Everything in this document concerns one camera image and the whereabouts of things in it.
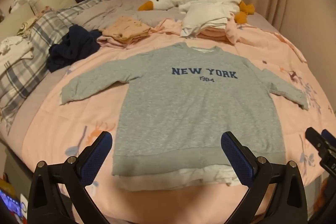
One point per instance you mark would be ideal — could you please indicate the cream pillow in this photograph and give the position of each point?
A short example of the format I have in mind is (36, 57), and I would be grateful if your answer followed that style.
(52, 1)

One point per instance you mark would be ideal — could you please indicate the grey printed sweatshirt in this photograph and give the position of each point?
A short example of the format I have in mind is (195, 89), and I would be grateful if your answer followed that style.
(183, 108)

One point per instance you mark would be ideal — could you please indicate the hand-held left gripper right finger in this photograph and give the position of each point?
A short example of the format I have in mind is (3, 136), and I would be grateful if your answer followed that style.
(236, 158)

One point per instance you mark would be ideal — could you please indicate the folded pink clothes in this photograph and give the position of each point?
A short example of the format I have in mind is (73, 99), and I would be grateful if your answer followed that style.
(210, 33)

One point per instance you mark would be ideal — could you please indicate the small plaid pillow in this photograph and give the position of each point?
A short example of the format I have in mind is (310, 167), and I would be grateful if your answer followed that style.
(78, 8)

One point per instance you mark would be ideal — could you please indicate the white patterned cloth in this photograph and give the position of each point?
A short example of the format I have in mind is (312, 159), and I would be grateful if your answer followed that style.
(13, 47)

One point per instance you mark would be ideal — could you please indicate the folded white clothes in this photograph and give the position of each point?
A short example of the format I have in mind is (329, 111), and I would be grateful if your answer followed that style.
(202, 16)

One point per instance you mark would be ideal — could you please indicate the pink printed duvet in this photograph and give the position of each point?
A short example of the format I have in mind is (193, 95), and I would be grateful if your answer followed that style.
(78, 113)

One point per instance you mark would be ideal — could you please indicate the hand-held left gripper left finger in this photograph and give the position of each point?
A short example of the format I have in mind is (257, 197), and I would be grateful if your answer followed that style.
(95, 158)

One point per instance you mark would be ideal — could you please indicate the large plaid pillow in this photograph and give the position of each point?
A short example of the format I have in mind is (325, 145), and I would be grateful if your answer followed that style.
(31, 66)

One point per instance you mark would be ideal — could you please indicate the device with lit screen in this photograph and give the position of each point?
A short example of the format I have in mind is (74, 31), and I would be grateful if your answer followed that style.
(11, 204)

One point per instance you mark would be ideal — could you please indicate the crumpled navy clothes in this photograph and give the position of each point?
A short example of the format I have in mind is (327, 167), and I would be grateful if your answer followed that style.
(73, 48)

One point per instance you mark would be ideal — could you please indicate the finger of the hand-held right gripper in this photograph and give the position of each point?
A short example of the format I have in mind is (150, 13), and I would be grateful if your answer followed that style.
(330, 137)
(316, 140)

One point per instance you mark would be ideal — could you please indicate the folded peach clothes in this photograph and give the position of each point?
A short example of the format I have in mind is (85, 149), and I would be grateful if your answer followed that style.
(126, 27)

